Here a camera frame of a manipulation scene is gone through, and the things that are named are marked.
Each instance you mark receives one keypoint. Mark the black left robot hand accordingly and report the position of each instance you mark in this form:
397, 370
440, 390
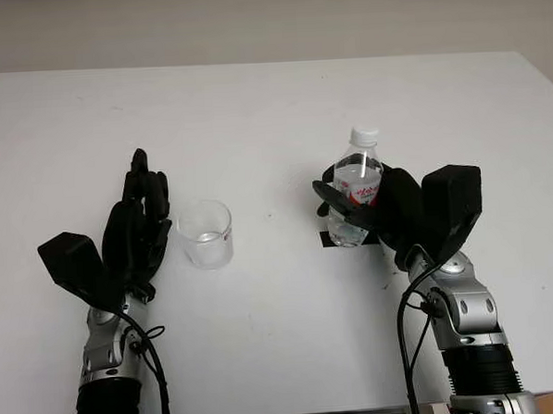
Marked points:
129, 233

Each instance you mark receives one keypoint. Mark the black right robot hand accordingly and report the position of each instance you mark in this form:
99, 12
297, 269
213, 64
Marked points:
399, 214

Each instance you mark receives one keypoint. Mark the clear plastic water bottle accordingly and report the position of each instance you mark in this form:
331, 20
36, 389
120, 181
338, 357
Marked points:
355, 170

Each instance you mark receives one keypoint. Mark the clear glass cup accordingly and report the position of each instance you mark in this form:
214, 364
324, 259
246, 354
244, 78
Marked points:
206, 240

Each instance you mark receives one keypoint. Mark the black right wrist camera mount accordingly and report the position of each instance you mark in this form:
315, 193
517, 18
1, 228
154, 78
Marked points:
452, 202

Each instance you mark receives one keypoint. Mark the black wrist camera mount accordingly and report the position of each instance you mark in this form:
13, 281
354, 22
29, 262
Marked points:
452, 202
73, 261

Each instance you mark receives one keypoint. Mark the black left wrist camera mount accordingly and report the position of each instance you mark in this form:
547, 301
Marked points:
73, 261

